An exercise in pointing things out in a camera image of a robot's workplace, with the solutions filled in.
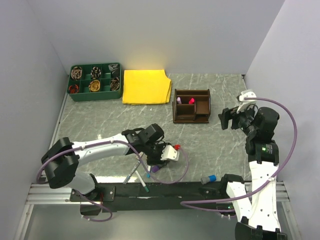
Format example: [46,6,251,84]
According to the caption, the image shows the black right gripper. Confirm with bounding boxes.
[216,102,257,136]

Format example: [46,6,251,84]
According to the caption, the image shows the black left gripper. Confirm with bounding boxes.
[142,140,171,166]

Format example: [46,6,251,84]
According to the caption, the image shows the pink highlighter marker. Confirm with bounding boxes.
[188,98,195,105]

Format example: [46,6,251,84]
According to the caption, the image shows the lilac highlighter marker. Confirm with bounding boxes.
[176,97,182,104]

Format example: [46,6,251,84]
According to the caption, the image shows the purple capped marker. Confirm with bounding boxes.
[150,165,161,173]

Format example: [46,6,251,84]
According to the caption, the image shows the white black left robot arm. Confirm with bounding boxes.
[41,123,179,201]

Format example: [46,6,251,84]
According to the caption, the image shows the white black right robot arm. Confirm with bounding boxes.
[218,104,288,240]

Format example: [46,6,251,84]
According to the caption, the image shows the clear blue ballpoint pen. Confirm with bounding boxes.
[123,161,141,185]

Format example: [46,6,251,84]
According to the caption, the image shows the white green capped pen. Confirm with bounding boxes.
[135,170,149,193]

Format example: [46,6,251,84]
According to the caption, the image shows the brown wooden desk organizer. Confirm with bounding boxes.
[172,89,211,124]

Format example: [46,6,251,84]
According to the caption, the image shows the yellow folded cloth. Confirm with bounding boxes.
[122,69,172,105]

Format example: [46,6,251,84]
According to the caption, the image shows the brown dotted rolled tie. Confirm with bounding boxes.
[110,77,120,91]

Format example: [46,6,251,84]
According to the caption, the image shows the yellow brown rolled tie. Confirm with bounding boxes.
[88,79,101,93]

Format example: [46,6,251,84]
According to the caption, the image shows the green compartment tray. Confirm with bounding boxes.
[66,62,123,102]

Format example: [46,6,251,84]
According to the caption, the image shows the grey rolled tie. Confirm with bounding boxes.
[108,63,121,78]

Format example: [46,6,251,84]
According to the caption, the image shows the black patterned rolled tie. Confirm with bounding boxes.
[90,66,102,80]

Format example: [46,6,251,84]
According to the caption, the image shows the red black rolled tie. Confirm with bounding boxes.
[68,84,79,94]

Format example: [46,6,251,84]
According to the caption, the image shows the pink brown rolled tie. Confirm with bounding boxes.
[70,66,83,81]

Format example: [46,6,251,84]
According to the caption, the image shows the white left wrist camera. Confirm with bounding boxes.
[160,145,180,162]

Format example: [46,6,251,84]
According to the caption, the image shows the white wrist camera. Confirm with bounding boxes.
[160,145,180,162]
[236,89,257,114]

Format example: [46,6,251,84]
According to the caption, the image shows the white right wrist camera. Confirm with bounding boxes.
[236,89,257,114]

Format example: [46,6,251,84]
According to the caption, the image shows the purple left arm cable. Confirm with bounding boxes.
[36,139,190,223]

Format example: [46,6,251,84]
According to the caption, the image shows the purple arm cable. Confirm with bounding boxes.
[36,139,190,223]
[179,97,299,219]

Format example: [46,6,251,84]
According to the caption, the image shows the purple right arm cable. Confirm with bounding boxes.
[179,97,299,219]

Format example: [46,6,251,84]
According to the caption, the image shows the aluminium frame rail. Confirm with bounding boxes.
[26,94,90,205]

